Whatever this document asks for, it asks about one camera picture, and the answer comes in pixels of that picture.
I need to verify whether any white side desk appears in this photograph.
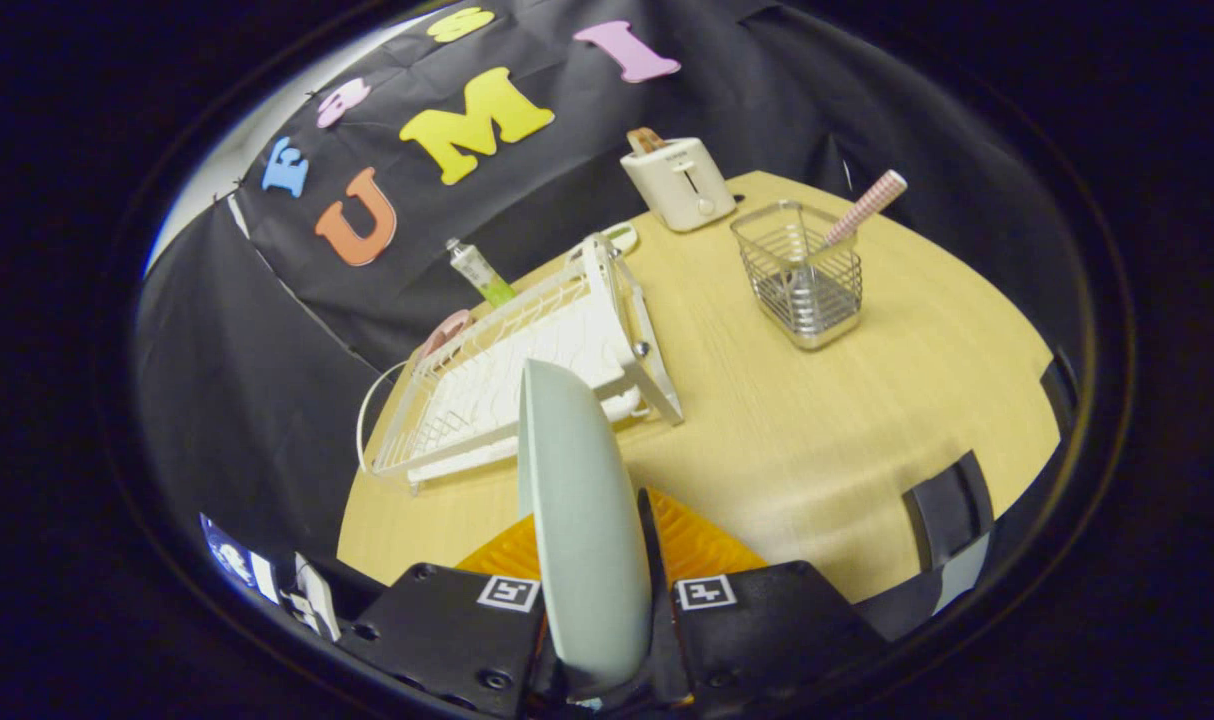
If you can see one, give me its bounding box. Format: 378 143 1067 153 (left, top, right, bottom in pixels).
277 550 344 644

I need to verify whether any pink checked handle spoon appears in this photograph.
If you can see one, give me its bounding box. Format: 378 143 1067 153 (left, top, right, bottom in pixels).
782 169 909 301

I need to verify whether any white wire dish rack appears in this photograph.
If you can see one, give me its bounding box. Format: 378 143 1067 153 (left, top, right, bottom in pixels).
356 232 685 493

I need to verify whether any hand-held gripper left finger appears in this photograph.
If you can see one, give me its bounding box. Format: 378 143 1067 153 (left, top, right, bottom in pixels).
337 515 548 717

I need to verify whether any metal wire basket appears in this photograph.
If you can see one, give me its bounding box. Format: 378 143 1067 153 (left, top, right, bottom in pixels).
730 200 865 351

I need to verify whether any small pink plate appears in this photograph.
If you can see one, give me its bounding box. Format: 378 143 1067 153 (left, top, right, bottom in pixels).
421 309 475 360

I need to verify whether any pale green plate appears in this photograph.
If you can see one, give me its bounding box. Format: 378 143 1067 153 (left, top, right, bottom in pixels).
517 358 654 691

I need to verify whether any clear bottle with green liquid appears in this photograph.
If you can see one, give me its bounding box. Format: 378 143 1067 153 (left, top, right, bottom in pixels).
445 238 517 308

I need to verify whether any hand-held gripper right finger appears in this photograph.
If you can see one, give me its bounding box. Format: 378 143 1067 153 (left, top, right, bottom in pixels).
635 487 888 713

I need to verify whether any cream toaster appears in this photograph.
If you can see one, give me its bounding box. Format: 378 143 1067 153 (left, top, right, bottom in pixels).
620 137 738 233

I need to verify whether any white divided snack dish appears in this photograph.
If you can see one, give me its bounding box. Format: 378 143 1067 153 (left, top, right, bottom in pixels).
567 222 640 264

